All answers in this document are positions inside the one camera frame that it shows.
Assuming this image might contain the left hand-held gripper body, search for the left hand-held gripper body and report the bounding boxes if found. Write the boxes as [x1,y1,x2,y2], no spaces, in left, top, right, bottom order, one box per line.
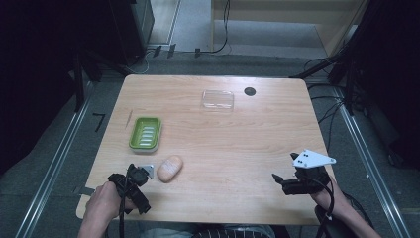
[107,164,156,205]

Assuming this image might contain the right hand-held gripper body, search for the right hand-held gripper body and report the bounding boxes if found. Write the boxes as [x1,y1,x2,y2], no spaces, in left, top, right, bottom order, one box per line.
[281,149,338,196]

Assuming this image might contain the beige soap bar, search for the beige soap bar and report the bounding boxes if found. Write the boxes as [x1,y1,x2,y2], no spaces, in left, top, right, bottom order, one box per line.
[156,155,184,183]

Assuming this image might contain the person's right hand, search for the person's right hand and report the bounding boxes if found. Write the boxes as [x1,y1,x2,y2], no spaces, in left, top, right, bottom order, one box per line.
[308,177,342,212]

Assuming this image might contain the person's left hand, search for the person's left hand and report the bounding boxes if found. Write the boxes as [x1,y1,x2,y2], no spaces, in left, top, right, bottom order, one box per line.
[84,180,137,222]

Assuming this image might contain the green soap dish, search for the green soap dish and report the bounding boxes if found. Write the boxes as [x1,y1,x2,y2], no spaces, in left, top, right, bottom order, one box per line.
[128,116,163,155]

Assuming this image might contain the person's striped shirt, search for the person's striped shirt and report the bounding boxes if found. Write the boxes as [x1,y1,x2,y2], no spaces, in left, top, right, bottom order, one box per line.
[192,227,271,238]

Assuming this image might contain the clear plastic lid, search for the clear plastic lid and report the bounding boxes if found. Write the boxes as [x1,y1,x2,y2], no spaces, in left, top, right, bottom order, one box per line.
[200,89,236,112]

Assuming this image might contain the black metal stand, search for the black metal stand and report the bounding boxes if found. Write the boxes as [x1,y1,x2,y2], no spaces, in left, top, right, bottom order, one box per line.
[289,31,360,117]
[67,49,103,113]

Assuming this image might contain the light wooden furniture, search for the light wooden furniture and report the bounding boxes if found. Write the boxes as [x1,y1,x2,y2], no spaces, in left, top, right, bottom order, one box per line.
[210,0,370,58]

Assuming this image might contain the black cabinet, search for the black cabinet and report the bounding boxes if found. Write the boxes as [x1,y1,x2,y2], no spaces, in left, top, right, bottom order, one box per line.
[107,0,156,67]

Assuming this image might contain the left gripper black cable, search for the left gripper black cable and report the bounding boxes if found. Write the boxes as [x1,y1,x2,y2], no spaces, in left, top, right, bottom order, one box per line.
[118,169,131,238]

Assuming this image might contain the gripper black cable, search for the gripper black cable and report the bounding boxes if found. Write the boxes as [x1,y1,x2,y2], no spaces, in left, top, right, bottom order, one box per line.
[118,169,131,238]
[301,174,336,238]

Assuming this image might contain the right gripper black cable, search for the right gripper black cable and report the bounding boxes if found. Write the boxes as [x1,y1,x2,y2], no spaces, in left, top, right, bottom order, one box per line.
[301,174,336,238]

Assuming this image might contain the black floor cables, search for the black floor cables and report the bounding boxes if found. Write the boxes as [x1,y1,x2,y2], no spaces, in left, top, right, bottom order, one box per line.
[303,58,368,153]

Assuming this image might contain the metal floor rail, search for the metal floor rail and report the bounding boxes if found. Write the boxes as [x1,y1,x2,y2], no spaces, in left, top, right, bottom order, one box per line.
[14,80,95,238]
[333,87,412,238]

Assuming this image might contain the white floor cable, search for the white floor cable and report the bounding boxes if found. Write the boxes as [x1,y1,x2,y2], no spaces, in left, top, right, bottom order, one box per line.
[127,48,158,75]

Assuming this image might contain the hanging black cable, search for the hanging black cable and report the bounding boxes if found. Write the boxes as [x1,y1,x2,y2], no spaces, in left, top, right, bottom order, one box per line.
[197,0,232,56]

